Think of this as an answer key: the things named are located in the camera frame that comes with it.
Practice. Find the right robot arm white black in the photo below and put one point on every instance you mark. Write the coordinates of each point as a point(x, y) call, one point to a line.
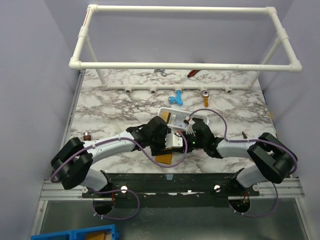
point(272, 160)

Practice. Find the blue pipe valve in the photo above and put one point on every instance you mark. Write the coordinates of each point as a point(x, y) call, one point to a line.
point(176, 99)

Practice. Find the white plastic basket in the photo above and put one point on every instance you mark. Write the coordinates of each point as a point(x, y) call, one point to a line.
point(177, 118)

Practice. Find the yellow handled pliers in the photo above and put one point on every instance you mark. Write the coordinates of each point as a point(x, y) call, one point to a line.
point(244, 135)

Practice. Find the white PVC pipe frame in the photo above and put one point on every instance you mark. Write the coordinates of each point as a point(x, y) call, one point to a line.
point(280, 58)

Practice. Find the aluminium rail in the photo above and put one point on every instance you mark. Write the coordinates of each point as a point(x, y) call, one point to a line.
point(55, 192)

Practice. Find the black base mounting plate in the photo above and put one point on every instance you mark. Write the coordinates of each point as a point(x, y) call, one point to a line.
point(171, 190)

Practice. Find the brown pipe valve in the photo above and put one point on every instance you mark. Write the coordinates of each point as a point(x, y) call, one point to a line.
point(87, 136)

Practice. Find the gold pipe valve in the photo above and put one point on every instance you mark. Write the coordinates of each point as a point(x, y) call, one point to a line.
point(205, 95)

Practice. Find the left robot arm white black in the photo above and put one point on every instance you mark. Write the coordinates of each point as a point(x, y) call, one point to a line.
point(72, 164)

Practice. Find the tan leather card holder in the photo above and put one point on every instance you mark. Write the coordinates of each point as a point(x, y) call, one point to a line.
point(164, 159)

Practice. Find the metal clamp fitting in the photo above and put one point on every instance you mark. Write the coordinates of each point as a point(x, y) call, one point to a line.
point(160, 71)

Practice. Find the red handled tool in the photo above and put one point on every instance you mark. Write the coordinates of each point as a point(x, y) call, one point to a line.
point(192, 73)

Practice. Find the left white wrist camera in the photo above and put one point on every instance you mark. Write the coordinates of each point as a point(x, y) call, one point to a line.
point(173, 140)

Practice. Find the blue plastic bin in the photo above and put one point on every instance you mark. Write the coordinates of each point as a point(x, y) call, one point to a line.
point(80, 234)

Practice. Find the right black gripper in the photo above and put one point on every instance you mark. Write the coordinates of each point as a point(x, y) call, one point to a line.
point(197, 125)

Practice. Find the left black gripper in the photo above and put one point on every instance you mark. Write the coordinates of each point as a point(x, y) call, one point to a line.
point(162, 150)

